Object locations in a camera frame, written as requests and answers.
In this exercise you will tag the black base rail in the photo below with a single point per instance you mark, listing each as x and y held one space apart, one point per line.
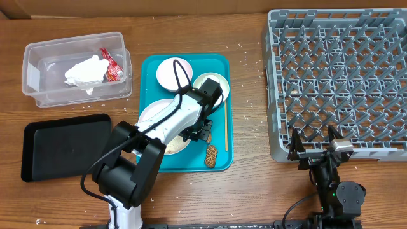
222 226

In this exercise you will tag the large white plate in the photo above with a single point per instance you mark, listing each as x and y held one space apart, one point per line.
177 144

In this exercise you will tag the red snack wrapper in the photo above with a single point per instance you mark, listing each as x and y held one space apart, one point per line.
114 71

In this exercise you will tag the grey dishwasher rack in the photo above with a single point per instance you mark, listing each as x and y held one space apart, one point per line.
344 68

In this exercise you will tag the clear plastic bin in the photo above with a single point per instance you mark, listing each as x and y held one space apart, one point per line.
45 64

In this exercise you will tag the brown shiitake mushroom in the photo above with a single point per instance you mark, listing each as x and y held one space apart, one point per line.
211 156

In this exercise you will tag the teal plastic tray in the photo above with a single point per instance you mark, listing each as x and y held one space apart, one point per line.
191 158

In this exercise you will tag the white upturned cup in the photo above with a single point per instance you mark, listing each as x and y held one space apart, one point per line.
211 77

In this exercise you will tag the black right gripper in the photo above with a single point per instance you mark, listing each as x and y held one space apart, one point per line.
296 152

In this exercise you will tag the wooden chopstick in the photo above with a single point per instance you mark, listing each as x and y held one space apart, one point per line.
226 125

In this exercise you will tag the black tray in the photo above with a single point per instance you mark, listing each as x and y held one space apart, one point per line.
62 148

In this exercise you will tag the white napkin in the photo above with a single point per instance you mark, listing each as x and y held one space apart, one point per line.
86 73

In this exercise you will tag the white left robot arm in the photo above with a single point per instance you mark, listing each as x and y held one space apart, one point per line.
130 161

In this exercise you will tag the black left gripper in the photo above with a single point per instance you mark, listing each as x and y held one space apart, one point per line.
202 135

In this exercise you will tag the pink small bowl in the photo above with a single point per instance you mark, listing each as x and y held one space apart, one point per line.
166 76

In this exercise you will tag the white saucer plate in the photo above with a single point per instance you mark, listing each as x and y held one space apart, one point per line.
223 83

